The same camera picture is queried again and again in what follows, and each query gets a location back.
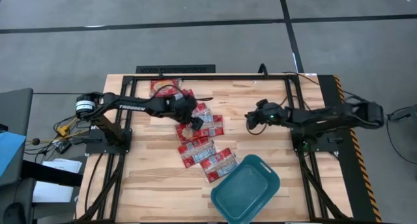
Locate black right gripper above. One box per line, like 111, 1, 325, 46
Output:
244, 102, 287, 130

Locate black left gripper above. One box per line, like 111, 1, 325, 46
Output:
167, 93, 214, 124

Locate red popcorn bag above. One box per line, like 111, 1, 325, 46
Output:
177, 136, 218, 169
175, 122, 205, 144
177, 89, 195, 103
199, 148, 240, 183
197, 115, 225, 137
150, 79, 180, 98
194, 102, 209, 117

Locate black floor vent grille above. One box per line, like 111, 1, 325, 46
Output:
136, 64, 216, 74

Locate teal plastic basket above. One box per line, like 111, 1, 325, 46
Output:
210, 154, 281, 224

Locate black hazard-striped edge strip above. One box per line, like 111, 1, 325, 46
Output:
317, 74, 382, 223

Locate small black device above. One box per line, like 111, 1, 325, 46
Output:
54, 140, 72, 155

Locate grey floor device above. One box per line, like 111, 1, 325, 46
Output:
387, 105, 417, 121

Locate black flat bar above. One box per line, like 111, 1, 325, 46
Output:
21, 160, 84, 188

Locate white paper sheets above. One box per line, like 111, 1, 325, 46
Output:
31, 158, 83, 204

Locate dark grey chair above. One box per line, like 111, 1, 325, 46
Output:
0, 88, 37, 224

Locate blue cloth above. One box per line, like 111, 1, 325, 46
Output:
0, 131, 27, 178

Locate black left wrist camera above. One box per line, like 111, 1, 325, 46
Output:
191, 117, 205, 132

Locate black metal table frame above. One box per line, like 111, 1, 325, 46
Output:
76, 73, 354, 224

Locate black looped cable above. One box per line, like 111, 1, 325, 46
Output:
258, 63, 270, 79

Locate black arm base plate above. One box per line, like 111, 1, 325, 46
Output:
291, 129, 340, 153
85, 128, 133, 155

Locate black floor cable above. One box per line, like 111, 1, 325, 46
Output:
385, 118, 417, 165

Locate yellow cable connector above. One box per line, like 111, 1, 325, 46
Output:
57, 124, 72, 137

